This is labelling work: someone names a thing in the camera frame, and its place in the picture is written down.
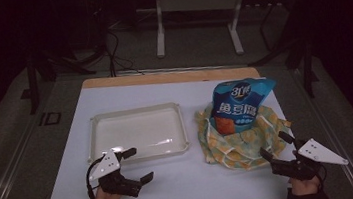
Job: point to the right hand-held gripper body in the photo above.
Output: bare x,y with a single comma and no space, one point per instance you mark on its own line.
318,153

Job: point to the blue snack bag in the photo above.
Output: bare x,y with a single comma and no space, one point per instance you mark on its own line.
237,106

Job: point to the black tripod stand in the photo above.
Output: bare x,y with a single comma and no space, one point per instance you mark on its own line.
304,61
59,62

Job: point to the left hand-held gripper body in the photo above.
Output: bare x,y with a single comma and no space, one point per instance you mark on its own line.
108,164

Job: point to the white plastic tray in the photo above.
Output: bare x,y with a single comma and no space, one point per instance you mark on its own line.
141,132

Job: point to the dark floor socket cover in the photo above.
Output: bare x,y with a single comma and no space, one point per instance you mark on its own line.
50,118

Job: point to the person's right hand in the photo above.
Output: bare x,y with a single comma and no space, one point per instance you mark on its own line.
305,187

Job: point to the yellow patterned cloth bag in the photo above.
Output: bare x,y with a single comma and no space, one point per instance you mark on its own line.
237,149

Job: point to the white metal stand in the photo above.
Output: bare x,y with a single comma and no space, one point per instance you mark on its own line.
198,2

